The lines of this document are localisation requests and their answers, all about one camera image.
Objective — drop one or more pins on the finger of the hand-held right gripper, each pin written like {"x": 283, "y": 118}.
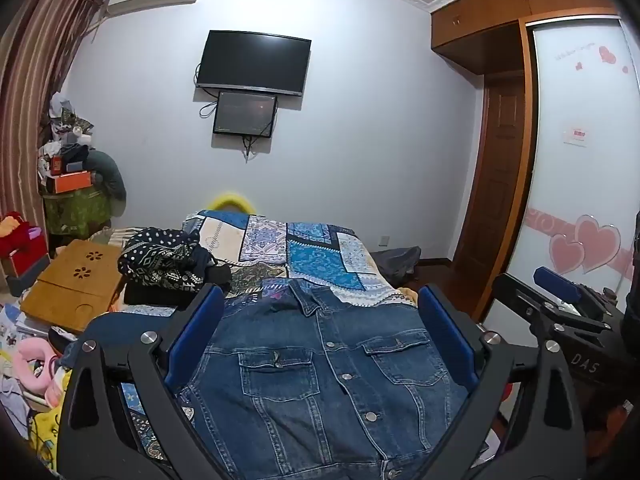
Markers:
{"x": 555, "y": 279}
{"x": 530, "y": 295}

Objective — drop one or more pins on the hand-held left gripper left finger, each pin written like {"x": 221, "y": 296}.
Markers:
{"x": 195, "y": 332}

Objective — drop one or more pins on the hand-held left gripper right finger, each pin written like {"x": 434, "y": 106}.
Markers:
{"x": 445, "y": 335}

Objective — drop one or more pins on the blue denim jacket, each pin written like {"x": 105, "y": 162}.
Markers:
{"x": 300, "y": 385}

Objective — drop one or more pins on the pile of clothes on cabinet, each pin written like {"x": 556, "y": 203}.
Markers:
{"x": 65, "y": 125}

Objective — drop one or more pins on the black folded garment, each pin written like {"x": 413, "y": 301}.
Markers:
{"x": 150, "y": 296}

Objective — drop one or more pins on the plain navy folded garment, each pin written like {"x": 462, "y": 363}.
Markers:
{"x": 202, "y": 260}

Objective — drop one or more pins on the navy white patterned folded garment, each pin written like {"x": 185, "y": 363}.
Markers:
{"x": 160, "y": 260}

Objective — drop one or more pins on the dark cloth on floor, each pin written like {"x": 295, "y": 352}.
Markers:
{"x": 397, "y": 260}

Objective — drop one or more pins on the brown wooden door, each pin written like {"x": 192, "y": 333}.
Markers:
{"x": 492, "y": 175}

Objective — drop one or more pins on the wooden lap desk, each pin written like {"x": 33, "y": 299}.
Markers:
{"x": 65, "y": 290}

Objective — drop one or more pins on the yellow round object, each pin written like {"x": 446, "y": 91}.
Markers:
{"x": 232, "y": 200}

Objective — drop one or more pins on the blue patchwork bed blanket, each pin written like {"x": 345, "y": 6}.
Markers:
{"x": 310, "y": 255}

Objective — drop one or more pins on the pink neck pillow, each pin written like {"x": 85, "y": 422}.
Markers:
{"x": 32, "y": 360}

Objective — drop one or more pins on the yellow printed cloth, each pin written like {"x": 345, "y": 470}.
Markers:
{"x": 45, "y": 427}

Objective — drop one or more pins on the grey storage box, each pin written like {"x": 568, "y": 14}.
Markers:
{"x": 25, "y": 280}

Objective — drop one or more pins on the pile of papers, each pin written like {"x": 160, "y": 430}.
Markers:
{"x": 15, "y": 322}

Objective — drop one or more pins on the grey plush pillow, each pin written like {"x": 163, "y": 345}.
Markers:
{"x": 107, "y": 172}

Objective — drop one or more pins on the red storage bag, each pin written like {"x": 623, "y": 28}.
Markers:
{"x": 22, "y": 247}

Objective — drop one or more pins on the orange box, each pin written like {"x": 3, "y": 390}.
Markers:
{"x": 70, "y": 181}

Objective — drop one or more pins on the wooden wardrobe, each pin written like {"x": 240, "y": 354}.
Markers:
{"x": 490, "y": 15}

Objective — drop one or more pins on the brown striped curtain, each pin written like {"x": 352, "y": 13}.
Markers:
{"x": 35, "y": 70}

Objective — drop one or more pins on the white wall outlet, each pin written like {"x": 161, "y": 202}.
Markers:
{"x": 384, "y": 240}

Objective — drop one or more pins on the small black wall monitor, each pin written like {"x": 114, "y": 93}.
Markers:
{"x": 245, "y": 112}

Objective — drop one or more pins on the black wall television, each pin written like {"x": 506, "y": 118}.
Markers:
{"x": 255, "y": 62}

